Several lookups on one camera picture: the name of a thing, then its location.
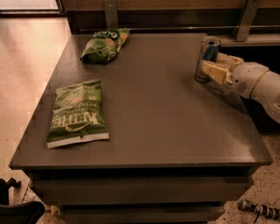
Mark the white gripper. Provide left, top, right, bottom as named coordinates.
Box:
left=200, top=52, right=270, bottom=99

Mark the silver blue redbull can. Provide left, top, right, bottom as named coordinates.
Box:
left=194, top=35, right=220, bottom=83

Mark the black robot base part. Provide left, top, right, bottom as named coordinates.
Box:
left=0, top=175, right=47, bottom=224

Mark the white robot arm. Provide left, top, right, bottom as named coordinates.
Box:
left=199, top=52, right=280, bottom=124

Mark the grey drawer cabinet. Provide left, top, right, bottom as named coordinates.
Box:
left=10, top=34, right=272, bottom=224

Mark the crumpled green chips bag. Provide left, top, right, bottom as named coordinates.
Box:
left=80, top=28, right=130, bottom=64

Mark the black white striped stick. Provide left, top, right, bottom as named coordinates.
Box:
left=237, top=199, right=280, bottom=221

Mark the green kettle chips bag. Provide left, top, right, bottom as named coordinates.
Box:
left=47, top=79, right=109, bottom=148

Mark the right metal wall bracket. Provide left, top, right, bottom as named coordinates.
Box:
left=232, top=0, right=261, bottom=42

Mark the metal wall bracket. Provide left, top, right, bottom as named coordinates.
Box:
left=232, top=0, right=261, bottom=42
left=104, top=0, right=119, bottom=29

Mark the left metal wall bracket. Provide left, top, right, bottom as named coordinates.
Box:
left=104, top=0, right=119, bottom=29

